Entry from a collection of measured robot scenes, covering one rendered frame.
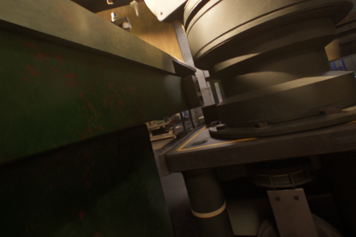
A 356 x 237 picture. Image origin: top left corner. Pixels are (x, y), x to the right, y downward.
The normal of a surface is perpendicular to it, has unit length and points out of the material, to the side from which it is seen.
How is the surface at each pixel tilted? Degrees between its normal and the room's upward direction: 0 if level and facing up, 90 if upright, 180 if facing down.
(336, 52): 90
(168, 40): 76
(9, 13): 90
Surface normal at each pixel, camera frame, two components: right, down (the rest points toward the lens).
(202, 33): -0.87, 0.20
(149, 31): -0.05, -0.30
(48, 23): 0.90, -0.26
